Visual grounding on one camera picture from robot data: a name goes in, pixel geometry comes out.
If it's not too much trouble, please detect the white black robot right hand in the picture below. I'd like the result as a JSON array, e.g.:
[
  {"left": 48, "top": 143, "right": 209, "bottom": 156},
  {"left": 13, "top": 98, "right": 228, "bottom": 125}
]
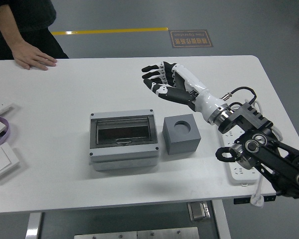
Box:
[{"left": 141, "top": 61, "right": 226, "bottom": 124}]

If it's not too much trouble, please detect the person's right hand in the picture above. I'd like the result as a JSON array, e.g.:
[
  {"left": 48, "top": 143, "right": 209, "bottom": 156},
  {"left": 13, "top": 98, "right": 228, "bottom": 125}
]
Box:
[{"left": 11, "top": 41, "right": 58, "bottom": 71}]

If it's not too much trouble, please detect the grey enclosure box clear lid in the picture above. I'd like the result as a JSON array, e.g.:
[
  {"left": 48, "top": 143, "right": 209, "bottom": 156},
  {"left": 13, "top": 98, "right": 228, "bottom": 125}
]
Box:
[{"left": 88, "top": 109, "right": 160, "bottom": 172}]

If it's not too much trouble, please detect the grey cube with round hole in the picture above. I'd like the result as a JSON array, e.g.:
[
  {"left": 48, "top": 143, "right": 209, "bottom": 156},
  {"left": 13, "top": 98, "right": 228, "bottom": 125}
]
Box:
[{"left": 162, "top": 114, "right": 202, "bottom": 155}]

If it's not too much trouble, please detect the person torso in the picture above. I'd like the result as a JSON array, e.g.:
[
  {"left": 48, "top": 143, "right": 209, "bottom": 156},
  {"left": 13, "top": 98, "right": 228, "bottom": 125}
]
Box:
[{"left": 0, "top": 0, "right": 69, "bottom": 60}]

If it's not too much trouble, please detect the brown floor sign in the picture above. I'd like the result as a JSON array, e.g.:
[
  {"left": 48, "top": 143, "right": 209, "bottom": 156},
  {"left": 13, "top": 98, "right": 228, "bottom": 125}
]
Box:
[{"left": 168, "top": 29, "right": 214, "bottom": 49}]

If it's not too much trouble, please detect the purple band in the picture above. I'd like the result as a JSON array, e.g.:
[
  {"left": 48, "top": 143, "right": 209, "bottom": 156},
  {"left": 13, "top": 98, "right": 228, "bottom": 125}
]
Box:
[{"left": 0, "top": 115, "right": 10, "bottom": 150}]

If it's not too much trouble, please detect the yellow floor tape line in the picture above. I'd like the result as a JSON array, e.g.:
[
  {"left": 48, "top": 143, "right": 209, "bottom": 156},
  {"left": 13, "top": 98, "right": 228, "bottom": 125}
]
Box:
[{"left": 51, "top": 27, "right": 169, "bottom": 36}]

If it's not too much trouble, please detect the black table control panel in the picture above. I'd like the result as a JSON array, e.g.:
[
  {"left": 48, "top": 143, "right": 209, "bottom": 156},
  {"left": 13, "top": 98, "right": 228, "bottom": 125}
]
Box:
[{"left": 233, "top": 195, "right": 277, "bottom": 205}]

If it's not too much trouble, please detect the white power plug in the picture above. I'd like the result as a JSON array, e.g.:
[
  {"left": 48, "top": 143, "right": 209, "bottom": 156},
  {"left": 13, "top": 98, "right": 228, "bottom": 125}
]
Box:
[{"left": 250, "top": 193, "right": 265, "bottom": 207}]

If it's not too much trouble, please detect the white table leg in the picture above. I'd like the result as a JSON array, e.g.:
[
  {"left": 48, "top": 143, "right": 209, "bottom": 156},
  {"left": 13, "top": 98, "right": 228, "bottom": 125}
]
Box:
[
  {"left": 24, "top": 212, "right": 44, "bottom": 239},
  {"left": 211, "top": 199, "right": 232, "bottom": 239}
]

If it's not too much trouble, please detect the white power cord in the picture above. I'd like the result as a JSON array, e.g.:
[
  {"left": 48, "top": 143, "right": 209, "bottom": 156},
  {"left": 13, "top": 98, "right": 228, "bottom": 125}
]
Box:
[{"left": 249, "top": 99, "right": 284, "bottom": 197}]

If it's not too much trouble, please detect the metal table bracket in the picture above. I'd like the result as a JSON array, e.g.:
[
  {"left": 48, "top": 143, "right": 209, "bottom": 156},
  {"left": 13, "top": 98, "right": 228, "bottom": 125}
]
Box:
[{"left": 188, "top": 201, "right": 211, "bottom": 222}]

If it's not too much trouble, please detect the metal base plate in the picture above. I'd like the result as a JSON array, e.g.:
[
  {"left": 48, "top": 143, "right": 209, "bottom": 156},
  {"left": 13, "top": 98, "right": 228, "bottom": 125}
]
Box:
[{"left": 74, "top": 227, "right": 200, "bottom": 239}]

